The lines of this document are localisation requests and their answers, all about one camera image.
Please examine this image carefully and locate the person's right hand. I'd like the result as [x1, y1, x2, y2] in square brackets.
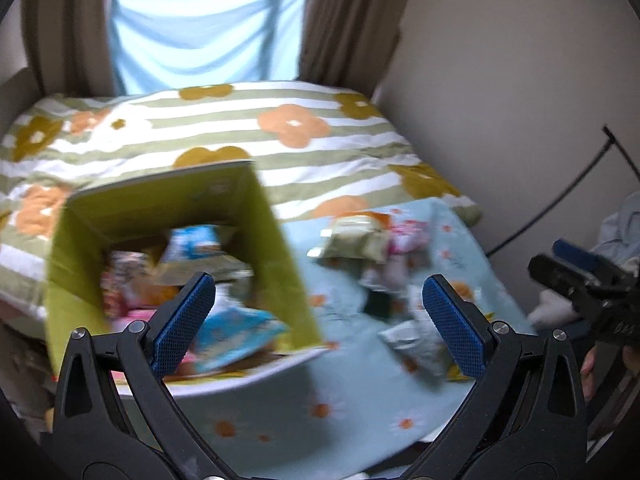
[580, 346, 640, 401]

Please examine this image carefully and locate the silver snack bag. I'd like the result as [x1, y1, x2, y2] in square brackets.
[378, 320, 451, 377]

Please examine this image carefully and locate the pink snack packet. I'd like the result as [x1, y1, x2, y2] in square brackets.
[100, 250, 162, 332]

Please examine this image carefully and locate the blue snack packet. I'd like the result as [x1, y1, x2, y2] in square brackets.
[191, 307, 288, 375]

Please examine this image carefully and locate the pink floral snack bag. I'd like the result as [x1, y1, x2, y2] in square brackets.
[388, 217, 431, 255]

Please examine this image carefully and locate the light blue daisy cloth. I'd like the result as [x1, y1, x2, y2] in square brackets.
[119, 198, 539, 479]

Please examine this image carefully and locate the dark green snack packet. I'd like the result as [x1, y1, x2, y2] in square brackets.
[362, 290, 407, 322]

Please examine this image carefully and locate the green snack bag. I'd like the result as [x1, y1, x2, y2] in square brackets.
[320, 211, 390, 263]

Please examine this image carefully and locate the yellow-green cardboard box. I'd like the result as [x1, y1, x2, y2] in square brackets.
[44, 160, 324, 370]

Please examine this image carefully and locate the striped floral duvet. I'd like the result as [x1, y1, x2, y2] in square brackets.
[1, 81, 480, 321]

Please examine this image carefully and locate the brown right curtain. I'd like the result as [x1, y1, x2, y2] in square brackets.
[298, 0, 408, 98]

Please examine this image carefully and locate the brown curtain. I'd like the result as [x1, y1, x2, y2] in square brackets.
[298, 0, 408, 98]
[22, 0, 116, 98]

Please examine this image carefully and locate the light blue hanging sheet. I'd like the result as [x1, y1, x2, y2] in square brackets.
[110, 0, 306, 96]

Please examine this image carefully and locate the brown left curtain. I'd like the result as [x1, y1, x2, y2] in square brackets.
[22, 0, 116, 98]

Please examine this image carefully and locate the black cable on wall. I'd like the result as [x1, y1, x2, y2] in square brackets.
[487, 123, 640, 258]

